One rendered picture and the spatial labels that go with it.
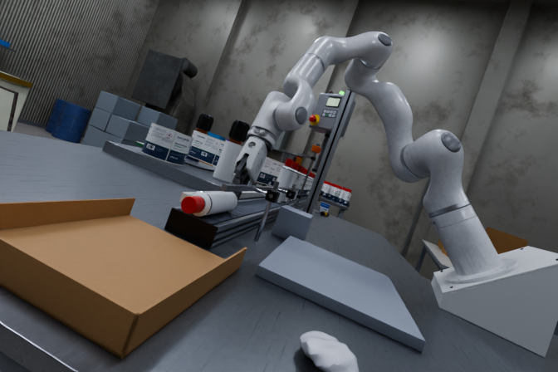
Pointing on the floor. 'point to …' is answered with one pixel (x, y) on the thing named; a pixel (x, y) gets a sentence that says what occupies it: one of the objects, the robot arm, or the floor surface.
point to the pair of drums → (67, 121)
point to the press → (168, 86)
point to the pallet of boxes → (122, 122)
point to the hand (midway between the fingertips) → (234, 193)
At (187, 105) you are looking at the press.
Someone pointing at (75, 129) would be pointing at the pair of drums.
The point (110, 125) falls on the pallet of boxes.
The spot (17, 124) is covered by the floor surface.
